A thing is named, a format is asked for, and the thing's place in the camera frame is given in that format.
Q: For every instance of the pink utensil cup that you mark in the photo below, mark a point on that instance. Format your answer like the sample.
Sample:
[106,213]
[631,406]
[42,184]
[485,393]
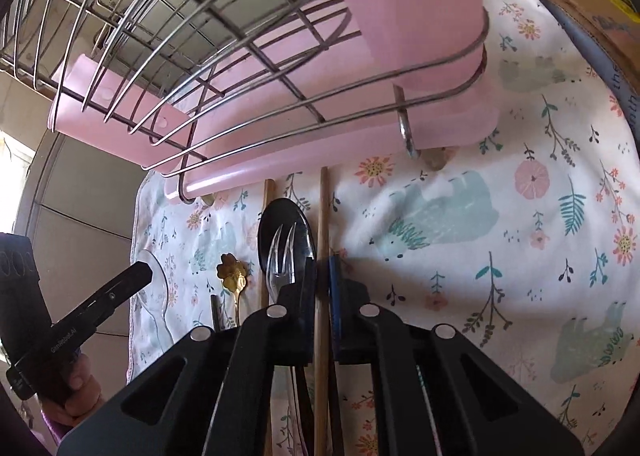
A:
[400,0]

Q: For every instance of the window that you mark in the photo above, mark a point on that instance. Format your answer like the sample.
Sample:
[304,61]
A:
[15,160]

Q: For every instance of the light wooden chopstick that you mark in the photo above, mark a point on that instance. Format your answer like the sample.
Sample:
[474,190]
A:
[267,188]
[322,216]

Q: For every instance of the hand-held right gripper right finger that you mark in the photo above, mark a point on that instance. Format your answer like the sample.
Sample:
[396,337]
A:
[336,306]

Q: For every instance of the clear plastic spoon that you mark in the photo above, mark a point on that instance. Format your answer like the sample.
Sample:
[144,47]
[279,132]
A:
[155,306]

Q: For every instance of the pink drip tray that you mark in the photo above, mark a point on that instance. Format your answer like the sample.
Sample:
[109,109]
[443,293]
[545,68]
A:
[300,155]

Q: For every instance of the black spoon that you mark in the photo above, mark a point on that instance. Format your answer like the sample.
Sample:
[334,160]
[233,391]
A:
[295,226]

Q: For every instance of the grey lower kitchen cabinets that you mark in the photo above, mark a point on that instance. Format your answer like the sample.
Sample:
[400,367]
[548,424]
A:
[75,196]

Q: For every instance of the gold flower spoon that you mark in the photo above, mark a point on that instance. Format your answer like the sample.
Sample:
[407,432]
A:
[231,276]

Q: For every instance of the clear plastic fork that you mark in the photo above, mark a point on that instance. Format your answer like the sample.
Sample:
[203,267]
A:
[277,286]

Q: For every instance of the dark wooden chopstick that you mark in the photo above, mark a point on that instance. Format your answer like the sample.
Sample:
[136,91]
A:
[216,311]

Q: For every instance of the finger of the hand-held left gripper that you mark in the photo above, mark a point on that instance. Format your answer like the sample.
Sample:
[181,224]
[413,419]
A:
[110,293]

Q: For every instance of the person's left hand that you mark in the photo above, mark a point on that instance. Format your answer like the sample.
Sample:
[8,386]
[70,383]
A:
[85,386]

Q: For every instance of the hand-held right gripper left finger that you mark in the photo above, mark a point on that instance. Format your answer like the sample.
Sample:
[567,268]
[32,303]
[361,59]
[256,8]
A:
[295,326]

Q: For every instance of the floral printed cloth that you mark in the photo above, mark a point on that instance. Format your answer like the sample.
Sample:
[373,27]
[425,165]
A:
[450,261]

